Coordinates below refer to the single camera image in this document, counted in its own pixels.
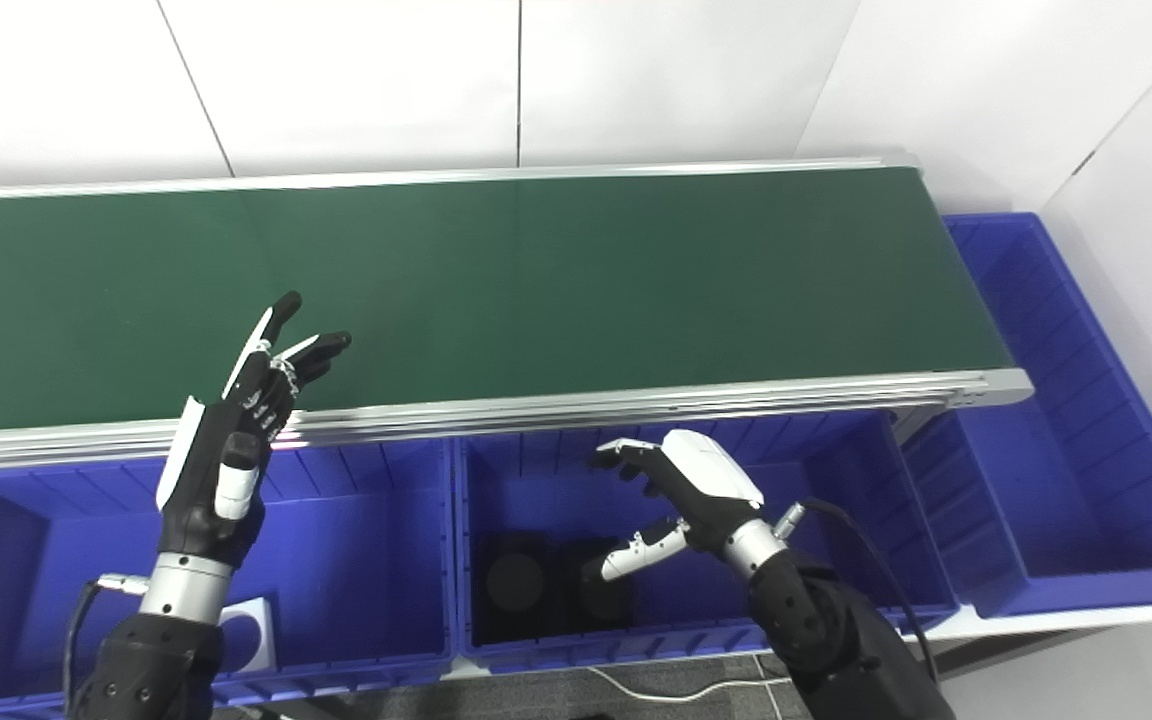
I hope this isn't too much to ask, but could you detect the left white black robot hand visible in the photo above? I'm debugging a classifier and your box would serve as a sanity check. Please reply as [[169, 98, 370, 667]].
[[153, 290, 353, 562]]

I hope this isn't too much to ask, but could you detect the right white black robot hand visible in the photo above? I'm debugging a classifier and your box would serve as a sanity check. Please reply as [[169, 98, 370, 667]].
[[590, 429, 768, 584]]

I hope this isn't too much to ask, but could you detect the black part with cylinder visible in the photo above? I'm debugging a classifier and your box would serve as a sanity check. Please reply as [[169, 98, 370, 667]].
[[471, 531, 563, 648], [554, 538, 639, 633]]

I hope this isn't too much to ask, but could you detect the blue plastic bin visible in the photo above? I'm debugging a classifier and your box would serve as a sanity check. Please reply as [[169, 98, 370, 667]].
[[450, 408, 964, 674], [0, 438, 459, 717], [900, 211, 1152, 620]]

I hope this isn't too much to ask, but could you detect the green conveyor belt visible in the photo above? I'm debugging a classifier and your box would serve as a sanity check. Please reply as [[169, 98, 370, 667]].
[[0, 153, 1036, 473], [0, 167, 1016, 437]]

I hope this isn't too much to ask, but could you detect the white part with round hole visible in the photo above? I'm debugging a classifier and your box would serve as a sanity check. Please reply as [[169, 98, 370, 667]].
[[218, 596, 278, 674]]

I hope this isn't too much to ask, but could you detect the aluminium conveyor leg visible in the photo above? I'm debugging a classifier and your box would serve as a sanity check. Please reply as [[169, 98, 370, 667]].
[[889, 403, 949, 448]]

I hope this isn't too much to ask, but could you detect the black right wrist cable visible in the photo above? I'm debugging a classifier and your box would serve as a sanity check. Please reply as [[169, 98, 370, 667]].
[[773, 496, 943, 687]]

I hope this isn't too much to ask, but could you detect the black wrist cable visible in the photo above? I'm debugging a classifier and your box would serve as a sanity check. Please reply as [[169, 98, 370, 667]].
[[60, 572, 153, 717], [773, 496, 943, 687]]

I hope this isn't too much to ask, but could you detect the white floor cable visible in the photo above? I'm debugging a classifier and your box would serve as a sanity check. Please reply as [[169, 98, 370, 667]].
[[584, 664, 794, 703]]

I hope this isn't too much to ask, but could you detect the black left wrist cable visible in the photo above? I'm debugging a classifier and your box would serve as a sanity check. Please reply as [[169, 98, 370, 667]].
[[60, 572, 153, 717]]

